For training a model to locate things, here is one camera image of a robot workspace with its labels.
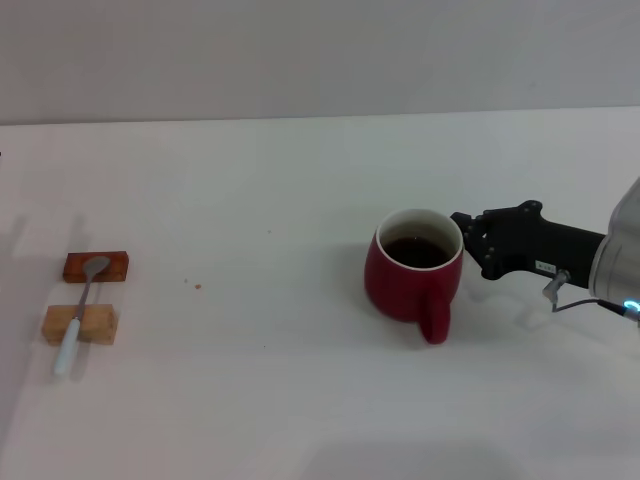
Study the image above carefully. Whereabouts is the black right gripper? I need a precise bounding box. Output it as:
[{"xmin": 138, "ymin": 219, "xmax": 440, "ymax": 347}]
[{"xmin": 449, "ymin": 199, "xmax": 606, "ymax": 291}]

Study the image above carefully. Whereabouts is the dark coffee liquid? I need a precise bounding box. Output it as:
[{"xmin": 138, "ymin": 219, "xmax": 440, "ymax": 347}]
[{"xmin": 383, "ymin": 235, "xmax": 454, "ymax": 270}]

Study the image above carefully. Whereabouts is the light wooden block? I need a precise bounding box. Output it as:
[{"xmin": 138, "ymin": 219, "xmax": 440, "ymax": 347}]
[{"xmin": 41, "ymin": 303, "xmax": 121, "ymax": 347}]

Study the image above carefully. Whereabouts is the metal spoon with pale-blue handle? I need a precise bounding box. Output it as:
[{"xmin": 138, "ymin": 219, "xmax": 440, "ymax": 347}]
[{"xmin": 53, "ymin": 255, "xmax": 112, "ymax": 377}]

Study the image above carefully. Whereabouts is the grey right wrist cable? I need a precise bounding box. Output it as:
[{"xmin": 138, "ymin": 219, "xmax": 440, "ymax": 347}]
[{"xmin": 542, "ymin": 269, "xmax": 640, "ymax": 321}]

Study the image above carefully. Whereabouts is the red ceramic mug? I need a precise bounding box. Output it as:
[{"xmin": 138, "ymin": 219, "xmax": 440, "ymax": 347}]
[{"xmin": 363, "ymin": 207, "xmax": 465, "ymax": 346}]

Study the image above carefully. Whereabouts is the dark reddish wooden block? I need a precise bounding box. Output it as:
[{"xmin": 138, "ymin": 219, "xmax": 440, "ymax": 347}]
[{"xmin": 63, "ymin": 250, "xmax": 132, "ymax": 285}]

